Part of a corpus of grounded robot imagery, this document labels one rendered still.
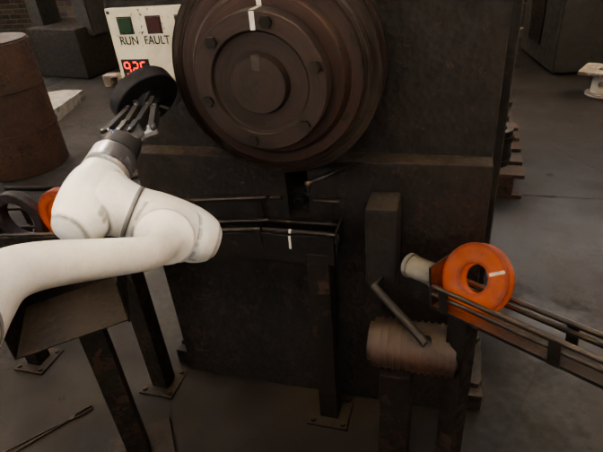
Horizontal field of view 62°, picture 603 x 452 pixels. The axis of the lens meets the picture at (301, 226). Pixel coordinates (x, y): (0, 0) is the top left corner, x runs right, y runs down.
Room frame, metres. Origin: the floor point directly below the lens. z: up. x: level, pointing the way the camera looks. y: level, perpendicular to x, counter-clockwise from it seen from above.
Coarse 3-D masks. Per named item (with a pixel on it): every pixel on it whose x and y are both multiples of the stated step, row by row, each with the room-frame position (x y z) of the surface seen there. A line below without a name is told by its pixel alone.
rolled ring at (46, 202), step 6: (48, 192) 1.34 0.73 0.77; (54, 192) 1.34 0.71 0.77; (42, 198) 1.35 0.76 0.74; (48, 198) 1.34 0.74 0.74; (54, 198) 1.34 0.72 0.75; (42, 204) 1.36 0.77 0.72; (48, 204) 1.35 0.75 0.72; (42, 210) 1.36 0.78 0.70; (48, 210) 1.36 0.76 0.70; (42, 216) 1.36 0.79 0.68; (48, 216) 1.36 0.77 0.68; (48, 222) 1.36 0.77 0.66; (48, 228) 1.36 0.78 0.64
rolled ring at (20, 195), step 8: (8, 192) 1.40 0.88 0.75; (16, 192) 1.40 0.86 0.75; (0, 200) 1.40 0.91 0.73; (8, 200) 1.39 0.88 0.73; (16, 200) 1.38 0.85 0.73; (24, 200) 1.38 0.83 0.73; (32, 200) 1.39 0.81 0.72; (0, 208) 1.40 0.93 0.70; (24, 208) 1.37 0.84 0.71; (32, 208) 1.37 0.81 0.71; (0, 216) 1.41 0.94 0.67; (8, 216) 1.43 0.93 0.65; (32, 216) 1.37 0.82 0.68; (0, 224) 1.41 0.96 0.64; (8, 224) 1.41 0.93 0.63; (16, 224) 1.43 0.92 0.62; (40, 224) 1.36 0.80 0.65; (8, 232) 1.41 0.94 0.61; (16, 232) 1.40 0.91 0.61; (24, 232) 1.41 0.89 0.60
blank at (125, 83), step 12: (132, 72) 1.10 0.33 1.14; (144, 72) 1.10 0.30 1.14; (156, 72) 1.11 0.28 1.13; (120, 84) 1.08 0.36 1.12; (132, 84) 1.08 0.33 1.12; (144, 84) 1.09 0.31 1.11; (156, 84) 1.12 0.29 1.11; (168, 84) 1.14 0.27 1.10; (120, 96) 1.07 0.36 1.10; (132, 96) 1.09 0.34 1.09; (168, 96) 1.16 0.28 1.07; (120, 108) 1.08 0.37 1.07; (168, 108) 1.18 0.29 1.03
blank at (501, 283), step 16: (448, 256) 0.90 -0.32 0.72; (464, 256) 0.87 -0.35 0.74; (480, 256) 0.85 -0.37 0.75; (496, 256) 0.83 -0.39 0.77; (448, 272) 0.88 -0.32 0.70; (464, 272) 0.87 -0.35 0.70; (496, 272) 0.81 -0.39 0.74; (512, 272) 0.81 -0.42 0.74; (448, 288) 0.86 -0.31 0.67; (464, 288) 0.84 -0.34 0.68; (496, 288) 0.79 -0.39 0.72; (512, 288) 0.79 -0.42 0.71; (464, 304) 0.81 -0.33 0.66; (496, 304) 0.77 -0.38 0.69
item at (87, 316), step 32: (64, 288) 1.07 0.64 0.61; (96, 288) 1.07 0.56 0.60; (32, 320) 0.98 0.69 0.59; (64, 320) 0.96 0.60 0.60; (96, 320) 0.94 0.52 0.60; (128, 320) 0.93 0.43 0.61; (32, 352) 0.86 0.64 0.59; (96, 352) 0.96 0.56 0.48; (128, 416) 0.96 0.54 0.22; (128, 448) 0.96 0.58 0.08; (160, 448) 1.00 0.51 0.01
